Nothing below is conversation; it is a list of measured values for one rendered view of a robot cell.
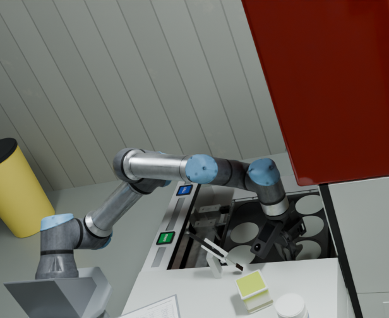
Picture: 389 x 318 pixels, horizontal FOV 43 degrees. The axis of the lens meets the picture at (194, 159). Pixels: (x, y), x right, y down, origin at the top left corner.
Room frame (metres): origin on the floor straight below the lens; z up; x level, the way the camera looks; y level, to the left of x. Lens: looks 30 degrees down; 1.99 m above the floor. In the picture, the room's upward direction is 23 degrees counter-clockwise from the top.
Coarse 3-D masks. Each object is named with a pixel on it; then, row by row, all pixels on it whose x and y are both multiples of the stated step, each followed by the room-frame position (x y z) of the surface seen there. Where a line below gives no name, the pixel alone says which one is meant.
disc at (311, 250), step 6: (306, 240) 1.16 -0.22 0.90; (306, 246) 1.14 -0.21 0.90; (312, 246) 1.13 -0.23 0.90; (318, 246) 1.12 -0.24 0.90; (300, 252) 1.13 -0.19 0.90; (306, 252) 1.12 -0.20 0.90; (312, 252) 1.11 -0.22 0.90; (318, 252) 1.10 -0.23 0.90; (300, 258) 1.10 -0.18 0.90; (306, 258) 1.09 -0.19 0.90; (312, 258) 1.09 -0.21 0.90
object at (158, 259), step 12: (192, 192) 1.58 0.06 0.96; (180, 204) 1.54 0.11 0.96; (168, 216) 1.49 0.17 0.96; (180, 216) 1.46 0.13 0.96; (168, 228) 1.43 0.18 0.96; (180, 228) 1.40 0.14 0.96; (156, 240) 1.39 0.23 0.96; (156, 252) 1.33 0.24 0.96; (168, 252) 1.30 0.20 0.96; (144, 264) 1.29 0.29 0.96; (156, 264) 1.27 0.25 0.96; (168, 264) 1.25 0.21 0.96
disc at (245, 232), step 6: (234, 228) 1.36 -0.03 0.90; (240, 228) 1.35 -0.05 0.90; (246, 228) 1.33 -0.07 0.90; (252, 228) 1.32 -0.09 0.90; (258, 228) 1.31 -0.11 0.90; (234, 234) 1.33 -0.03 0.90; (240, 234) 1.32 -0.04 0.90; (246, 234) 1.30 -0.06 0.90; (252, 234) 1.29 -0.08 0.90; (234, 240) 1.30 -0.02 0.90; (240, 240) 1.29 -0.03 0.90; (246, 240) 1.28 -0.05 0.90
